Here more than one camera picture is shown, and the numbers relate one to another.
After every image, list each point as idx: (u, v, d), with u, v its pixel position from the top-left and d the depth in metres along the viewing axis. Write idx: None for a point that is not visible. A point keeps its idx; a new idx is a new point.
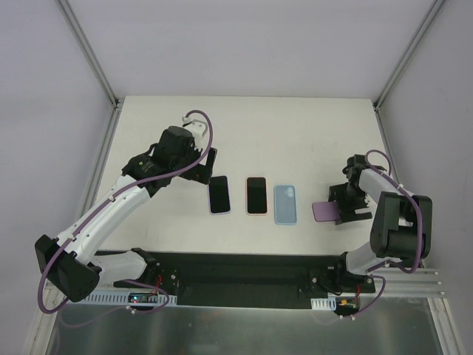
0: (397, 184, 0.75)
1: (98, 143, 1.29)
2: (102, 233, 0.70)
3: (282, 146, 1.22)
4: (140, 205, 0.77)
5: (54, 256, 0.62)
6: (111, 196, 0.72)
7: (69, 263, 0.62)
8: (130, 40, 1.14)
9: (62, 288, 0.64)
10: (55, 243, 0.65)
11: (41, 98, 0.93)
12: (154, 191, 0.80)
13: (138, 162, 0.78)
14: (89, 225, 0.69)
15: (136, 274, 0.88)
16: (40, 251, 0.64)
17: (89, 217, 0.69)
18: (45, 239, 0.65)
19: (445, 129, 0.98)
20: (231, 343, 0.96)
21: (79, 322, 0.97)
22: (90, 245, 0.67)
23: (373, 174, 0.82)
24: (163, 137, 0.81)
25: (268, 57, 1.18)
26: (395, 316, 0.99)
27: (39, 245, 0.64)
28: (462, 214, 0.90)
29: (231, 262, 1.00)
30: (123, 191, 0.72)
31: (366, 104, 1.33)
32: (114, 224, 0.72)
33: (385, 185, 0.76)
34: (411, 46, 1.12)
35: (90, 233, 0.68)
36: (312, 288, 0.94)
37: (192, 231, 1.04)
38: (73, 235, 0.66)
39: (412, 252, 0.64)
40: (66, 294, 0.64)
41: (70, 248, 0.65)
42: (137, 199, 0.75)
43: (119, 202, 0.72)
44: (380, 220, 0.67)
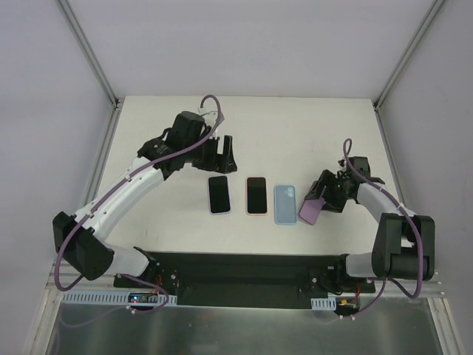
0: (397, 203, 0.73)
1: (98, 143, 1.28)
2: (117, 212, 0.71)
3: (282, 146, 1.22)
4: (154, 186, 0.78)
5: (73, 230, 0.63)
6: (127, 176, 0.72)
7: (86, 239, 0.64)
8: (129, 40, 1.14)
9: (77, 263, 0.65)
10: (73, 220, 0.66)
11: (41, 98, 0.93)
12: (168, 174, 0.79)
13: (152, 145, 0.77)
14: (106, 203, 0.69)
15: (138, 271, 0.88)
16: (57, 227, 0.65)
17: (106, 195, 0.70)
18: (62, 216, 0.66)
19: (446, 129, 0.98)
20: (232, 343, 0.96)
21: (78, 322, 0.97)
22: (107, 222, 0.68)
23: (371, 190, 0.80)
24: (177, 120, 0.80)
25: (268, 56, 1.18)
26: (395, 315, 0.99)
27: (56, 220, 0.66)
28: (462, 215, 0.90)
29: (230, 263, 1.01)
30: (140, 171, 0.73)
31: (366, 105, 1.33)
32: (128, 204, 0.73)
33: (385, 204, 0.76)
34: (411, 46, 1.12)
35: (107, 211, 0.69)
36: (312, 287, 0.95)
37: (192, 231, 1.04)
38: (91, 212, 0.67)
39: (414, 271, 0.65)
40: (82, 269, 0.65)
41: (88, 224, 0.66)
42: (151, 180, 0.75)
43: (135, 181, 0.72)
44: (382, 242, 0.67)
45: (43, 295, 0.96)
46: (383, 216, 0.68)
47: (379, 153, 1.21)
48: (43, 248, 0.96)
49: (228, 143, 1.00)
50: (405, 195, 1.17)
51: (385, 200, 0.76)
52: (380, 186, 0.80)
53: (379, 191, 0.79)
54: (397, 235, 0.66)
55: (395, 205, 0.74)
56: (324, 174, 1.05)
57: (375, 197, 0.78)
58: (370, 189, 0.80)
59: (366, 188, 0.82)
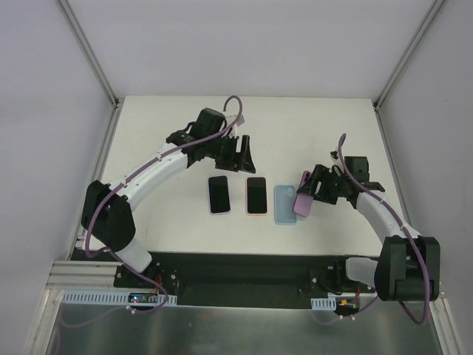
0: (401, 222, 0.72)
1: (98, 143, 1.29)
2: (146, 187, 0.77)
3: (282, 145, 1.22)
4: (178, 171, 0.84)
5: (108, 196, 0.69)
6: (158, 156, 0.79)
7: (119, 206, 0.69)
8: (129, 39, 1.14)
9: (104, 230, 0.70)
10: (106, 188, 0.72)
11: (41, 98, 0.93)
12: (191, 162, 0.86)
13: (179, 135, 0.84)
14: (139, 175, 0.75)
15: (141, 265, 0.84)
16: (92, 192, 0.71)
17: (140, 169, 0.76)
18: (97, 184, 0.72)
19: (446, 129, 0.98)
20: (232, 343, 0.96)
21: (79, 322, 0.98)
22: (137, 194, 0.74)
23: (371, 200, 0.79)
24: (200, 115, 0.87)
25: (268, 56, 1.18)
26: (395, 315, 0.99)
27: (93, 186, 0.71)
28: (462, 215, 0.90)
29: (230, 262, 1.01)
30: (169, 153, 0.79)
31: (366, 104, 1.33)
32: (156, 182, 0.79)
33: (387, 220, 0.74)
34: (411, 46, 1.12)
35: (140, 183, 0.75)
36: (312, 287, 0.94)
37: (192, 230, 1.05)
38: (125, 182, 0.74)
39: (418, 291, 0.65)
40: (110, 232, 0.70)
41: (122, 192, 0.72)
42: (179, 163, 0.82)
43: (165, 162, 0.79)
44: (387, 265, 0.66)
45: (44, 295, 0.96)
46: (387, 239, 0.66)
47: (379, 153, 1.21)
48: (43, 248, 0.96)
49: (247, 141, 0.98)
50: (405, 195, 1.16)
51: (386, 215, 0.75)
52: (380, 197, 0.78)
53: (379, 203, 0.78)
54: (403, 259, 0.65)
55: (397, 222, 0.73)
56: (316, 169, 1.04)
57: (375, 209, 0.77)
58: (369, 200, 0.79)
59: (365, 198, 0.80)
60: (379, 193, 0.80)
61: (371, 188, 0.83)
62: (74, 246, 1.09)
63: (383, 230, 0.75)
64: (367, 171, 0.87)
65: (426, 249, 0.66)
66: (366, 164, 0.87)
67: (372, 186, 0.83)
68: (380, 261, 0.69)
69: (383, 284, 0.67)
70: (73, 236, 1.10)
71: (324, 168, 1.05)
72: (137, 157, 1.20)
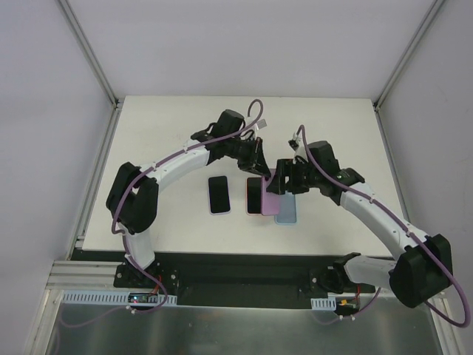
0: (406, 227, 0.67)
1: (98, 143, 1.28)
2: (171, 176, 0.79)
3: (282, 145, 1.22)
4: (196, 166, 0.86)
5: (139, 176, 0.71)
6: (185, 148, 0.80)
7: (148, 187, 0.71)
8: (129, 39, 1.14)
9: (129, 212, 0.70)
10: (137, 168, 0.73)
11: (41, 98, 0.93)
12: (210, 160, 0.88)
13: (203, 133, 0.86)
14: (168, 162, 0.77)
15: (144, 264, 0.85)
16: (123, 174, 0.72)
17: (168, 157, 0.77)
18: (130, 164, 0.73)
19: (446, 129, 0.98)
20: (232, 343, 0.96)
21: (79, 322, 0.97)
22: (165, 180, 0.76)
23: (359, 200, 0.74)
24: (222, 116, 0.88)
25: (268, 57, 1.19)
26: (395, 316, 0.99)
27: (123, 168, 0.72)
28: (462, 214, 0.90)
29: (230, 262, 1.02)
30: (195, 147, 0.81)
31: (366, 104, 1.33)
32: (179, 172, 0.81)
33: (390, 227, 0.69)
34: (411, 46, 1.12)
35: (168, 169, 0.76)
36: (311, 287, 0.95)
37: (191, 230, 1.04)
38: (155, 166, 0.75)
39: (440, 291, 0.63)
40: (134, 214, 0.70)
41: (151, 175, 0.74)
42: (202, 158, 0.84)
43: (190, 154, 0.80)
44: (408, 278, 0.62)
45: (44, 295, 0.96)
46: (406, 257, 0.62)
47: (379, 153, 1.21)
48: (43, 248, 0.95)
49: (260, 145, 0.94)
50: (405, 195, 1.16)
51: (385, 218, 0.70)
52: (370, 196, 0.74)
53: (369, 202, 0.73)
54: (423, 271, 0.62)
55: (402, 228, 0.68)
56: (279, 166, 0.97)
57: (369, 211, 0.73)
58: (357, 200, 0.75)
59: (352, 198, 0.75)
60: (367, 191, 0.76)
61: (352, 182, 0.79)
62: (74, 246, 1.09)
63: (385, 235, 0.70)
64: (335, 159, 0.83)
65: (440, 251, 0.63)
66: (332, 151, 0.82)
67: (352, 178, 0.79)
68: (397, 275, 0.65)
69: (406, 296, 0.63)
70: (73, 236, 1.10)
71: (287, 162, 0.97)
72: (137, 156, 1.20)
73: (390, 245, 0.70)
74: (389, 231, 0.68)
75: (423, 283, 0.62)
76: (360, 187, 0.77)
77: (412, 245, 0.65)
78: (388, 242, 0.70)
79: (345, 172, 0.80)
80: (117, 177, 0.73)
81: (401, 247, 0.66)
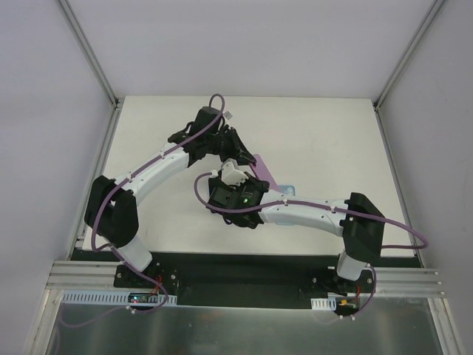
0: (329, 206, 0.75)
1: (98, 143, 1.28)
2: (151, 184, 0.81)
3: (282, 145, 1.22)
4: (178, 171, 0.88)
5: (114, 189, 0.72)
6: (162, 153, 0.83)
7: (124, 200, 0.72)
8: (129, 40, 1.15)
9: (109, 225, 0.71)
10: (112, 182, 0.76)
11: (41, 99, 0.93)
12: (191, 162, 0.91)
13: (180, 135, 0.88)
14: (143, 172, 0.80)
15: (141, 265, 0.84)
16: (97, 190, 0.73)
17: (143, 167, 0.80)
18: (103, 178, 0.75)
19: (445, 129, 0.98)
20: (232, 344, 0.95)
21: (78, 322, 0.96)
22: (144, 188, 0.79)
23: (276, 208, 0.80)
24: (197, 114, 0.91)
25: (268, 57, 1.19)
26: (395, 315, 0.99)
27: (97, 183, 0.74)
28: (463, 214, 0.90)
29: (230, 262, 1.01)
30: (171, 151, 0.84)
31: (366, 105, 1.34)
32: (159, 180, 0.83)
33: (318, 214, 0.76)
34: (411, 46, 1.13)
35: (144, 178, 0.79)
36: (312, 287, 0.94)
37: (191, 229, 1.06)
38: (130, 177, 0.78)
39: (383, 231, 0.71)
40: (112, 228, 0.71)
41: (128, 187, 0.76)
42: (180, 162, 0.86)
43: (168, 160, 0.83)
44: (358, 245, 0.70)
45: (44, 295, 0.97)
46: (351, 234, 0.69)
47: (379, 153, 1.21)
48: (43, 247, 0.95)
49: (236, 133, 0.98)
50: (405, 195, 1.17)
51: (307, 209, 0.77)
52: (282, 200, 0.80)
53: (286, 205, 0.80)
54: (361, 231, 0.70)
55: (326, 209, 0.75)
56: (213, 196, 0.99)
57: (291, 214, 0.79)
58: (275, 209, 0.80)
59: (270, 211, 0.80)
60: (276, 197, 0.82)
61: (259, 197, 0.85)
62: (74, 246, 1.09)
63: (317, 224, 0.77)
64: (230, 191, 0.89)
65: (365, 206, 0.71)
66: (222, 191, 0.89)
67: (256, 195, 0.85)
68: (354, 251, 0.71)
69: (366, 255, 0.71)
70: (73, 236, 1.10)
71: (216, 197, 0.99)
72: (137, 156, 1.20)
73: (324, 228, 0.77)
74: (319, 218, 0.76)
75: (369, 239, 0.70)
76: (267, 198, 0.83)
77: (343, 217, 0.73)
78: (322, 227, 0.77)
79: (247, 191, 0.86)
80: (92, 193, 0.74)
81: (336, 224, 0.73)
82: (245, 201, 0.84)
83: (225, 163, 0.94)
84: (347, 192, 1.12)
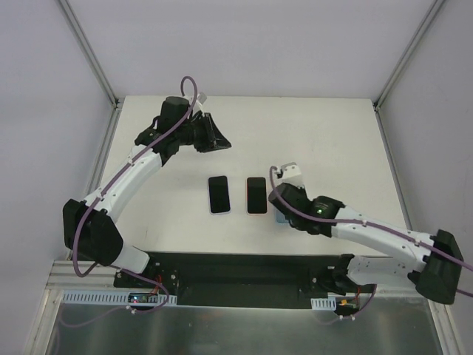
0: (413, 238, 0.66)
1: (98, 143, 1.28)
2: (126, 194, 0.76)
3: (281, 145, 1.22)
4: (152, 171, 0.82)
5: (87, 212, 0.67)
6: (130, 160, 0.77)
7: (100, 220, 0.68)
8: (129, 41, 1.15)
9: (92, 247, 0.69)
10: (83, 204, 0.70)
11: (39, 98, 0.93)
12: (165, 160, 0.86)
13: (148, 134, 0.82)
14: (114, 186, 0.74)
15: (140, 266, 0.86)
16: (69, 216, 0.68)
17: (113, 180, 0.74)
18: (74, 201, 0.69)
19: (446, 128, 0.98)
20: (232, 343, 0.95)
21: (79, 322, 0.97)
22: (117, 203, 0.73)
23: (352, 227, 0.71)
24: (163, 108, 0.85)
25: (269, 57, 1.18)
26: (396, 316, 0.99)
27: (68, 208, 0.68)
28: (463, 215, 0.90)
29: (230, 263, 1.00)
30: (140, 156, 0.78)
31: (366, 104, 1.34)
32: (132, 188, 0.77)
33: (399, 245, 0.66)
34: (411, 46, 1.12)
35: (116, 193, 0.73)
36: (312, 287, 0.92)
37: (192, 232, 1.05)
38: (101, 194, 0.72)
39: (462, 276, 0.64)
40: (97, 251, 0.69)
41: (100, 206, 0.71)
42: (152, 164, 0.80)
43: (137, 166, 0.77)
44: (436, 285, 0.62)
45: (43, 295, 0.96)
46: (434, 272, 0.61)
47: (379, 153, 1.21)
48: (42, 247, 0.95)
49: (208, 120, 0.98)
50: (405, 195, 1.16)
51: (387, 234, 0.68)
52: (361, 220, 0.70)
53: (363, 225, 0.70)
54: (445, 273, 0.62)
55: (409, 240, 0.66)
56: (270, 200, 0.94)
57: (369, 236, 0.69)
58: (350, 228, 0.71)
59: (345, 228, 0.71)
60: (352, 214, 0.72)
61: (332, 211, 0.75)
62: None
63: (394, 253, 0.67)
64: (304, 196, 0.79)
65: (453, 248, 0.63)
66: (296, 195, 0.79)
67: (331, 208, 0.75)
68: (427, 289, 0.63)
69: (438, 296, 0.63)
70: None
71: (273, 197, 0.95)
72: None
73: (399, 259, 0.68)
74: (399, 248, 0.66)
75: (450, 283, 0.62)
76: (339, 214, 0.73)
77: (426, 253, 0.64)
78: (398, 257, 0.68)
79: (321, 203, 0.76)
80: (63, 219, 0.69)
81: (419, 259, 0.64)
82: (319, 212, 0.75)
83: (290, 165, 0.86)
84: (346, 192, 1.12)
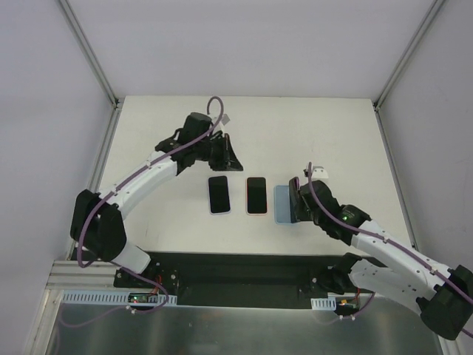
0: (429, 266, 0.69)
1: (98, 143, 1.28)
2: (138, 195, 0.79)
3: (281, 145, 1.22)
4: (167, 179, 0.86)
5: (100, 203, 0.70)
6: (148, 163, 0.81)
7: (109, 214, 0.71)
8: (129, 41, 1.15)
9: (94, 240, 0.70)
10: (97, 196, 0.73)
11: (40, 99, 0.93)
12: (181, 170, 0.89)
13: (168, 143, 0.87)
14: (130, 183, 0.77)
15: (140, 267, 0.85)
16: (81, 205, 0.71)
17: (128, 177, 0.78)
18: (88, 192, 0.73)
19: (446, 128, 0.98)
20: (232, 343, 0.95)
21: (79, 322, 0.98)
22: (129, 200, 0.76)
23: (371, 241, 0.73)
24: (187, 121, 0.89)
25: (268, 57, 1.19)
26: (395, 316, 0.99)
27: (80, 198, 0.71)
28: (463, 216, 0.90)
29: (230, 263, 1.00)
30: (159, 161, 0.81)
31: (366, 105, 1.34)
32: (146, 190, 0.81)
33: (413, 268, 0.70)
34: (411, 46, 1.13)
35: (130, 191, 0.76)
36: (312, 288, 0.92)
37: (192, 232, 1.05)
38: (115, 190, 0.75)
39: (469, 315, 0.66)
40: (99, 245, 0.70)
41: (112, 200, 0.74)
42: (168, 171, 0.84)
43: (155, 170, 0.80)
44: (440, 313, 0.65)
45: (44, 295, 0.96)
46: (443, 302, 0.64)
47: (379, 153, 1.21)
48: (42, 247, 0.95)
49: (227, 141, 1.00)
50: (405, 195, 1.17)
51: (404, 256, 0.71)
52: (382, 236, 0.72)
53: (383, 242, 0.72)
54: (452, 305, 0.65)
55: (425, 267, 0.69)
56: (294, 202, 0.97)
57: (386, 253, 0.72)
58: (370, 241, 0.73)
59: (365, 241, 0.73)
60: (374, 228, 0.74)
61: (357, 221, 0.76)
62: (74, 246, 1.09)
63: (407, 275, 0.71)
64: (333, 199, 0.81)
65: (468, 285, 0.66)
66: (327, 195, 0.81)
67: (356, 217, 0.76)
68: (431, 316, 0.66)
69: (440, 325, 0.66)
70: None
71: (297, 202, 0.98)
72: (136, 157, 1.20)
73: (410, 281, 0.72)
74: (414, 271, 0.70)
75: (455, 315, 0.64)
76: (364, 225, 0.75)
77: (439, 283, 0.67)
78: (410, 279, 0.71)
79: (348, 211, 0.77)
80: (75, 208, 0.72)
81: (429, 286, 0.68)
82: (344, 219, 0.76)
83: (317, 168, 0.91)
84: (346, 192, 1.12)
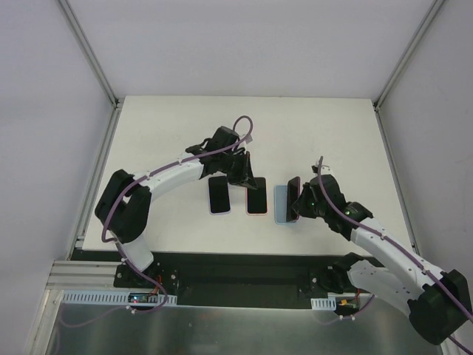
0: (423, 265, 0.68)
1: (98, 143, 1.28)
2: (165, 187, 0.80)
3: (281, 145, 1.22)
4: (191, 179, 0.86)
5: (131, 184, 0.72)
6: (179, 159, 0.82)
7: (140, 196, 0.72)
8: (129, 41, 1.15)
9: (119, 220, 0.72)
10: (130, 177, 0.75)
11: (40, 99, 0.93)
12: (204, 175, 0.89)
13: (198, 148, 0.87)
14: (162, 172, 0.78)
15: (142, 265, 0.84)
16: (114, 183, 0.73)
17: (162, 167, 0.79)
18: (121, 172, 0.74)
19: (446, 128, 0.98)
20: (232, 343, 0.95)
21: (79, 322, 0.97)
22: (159, 188, 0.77)
23: (369, 235, 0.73)
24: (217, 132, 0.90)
25: (269, 58, 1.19)
26: (395, 316, 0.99)
27: (114, 177, 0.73)
28: (463, 215, 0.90)
29: (230, 263, 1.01)
30: (189, 160, 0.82)
31: (366, 104, 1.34)
32: (172, 185, 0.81)
33: (406, 265, 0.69)
34: (412, 46, 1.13)
35: (161, 179, 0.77)
36: (312, 287, 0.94)
37: (191, 231, 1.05)
38: (148, 174, 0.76)
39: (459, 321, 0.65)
40: (123, 224, 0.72)
41: (145, 184, 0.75)
42: (194, 172, 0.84)
43: (185, 167, 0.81)
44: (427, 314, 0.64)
45: (44, 295, 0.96)
46: (431, 305, 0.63)
47: (379, 153, 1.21)
48: (42, 247, 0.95)
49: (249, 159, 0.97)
50: (405, 195, 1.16)
51: (398, 254, 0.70)
52: (380, 232, 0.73)
53: (381, 239, 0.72)
54: (441, 308, 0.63)
55: (417, 266, 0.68)
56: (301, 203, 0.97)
57: (381, 248, 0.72)
58: (368, 236, 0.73)
59: (363, 235, 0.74)
60: (375, 225, 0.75)
61: (360, 217, 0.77)
62: (74, 246, 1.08)
63: (399, 272, 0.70)
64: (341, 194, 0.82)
65: (459, 290, 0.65)
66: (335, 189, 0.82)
67: (359, 213, 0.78)
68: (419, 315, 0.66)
69: (427, 327, 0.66)
70: (73, 235, 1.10)
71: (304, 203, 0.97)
72: (136, 156, 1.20)
73: (401, 279, 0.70)
74: (406, 269, 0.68)
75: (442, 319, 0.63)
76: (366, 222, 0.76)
77: (429, 283, 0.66)
78: (400, 278, 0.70)
79: (352, 207, 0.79)
80: (108, 184, 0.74)
81: (419, 285, 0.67)
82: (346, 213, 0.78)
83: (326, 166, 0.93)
84: (346, 192, 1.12)
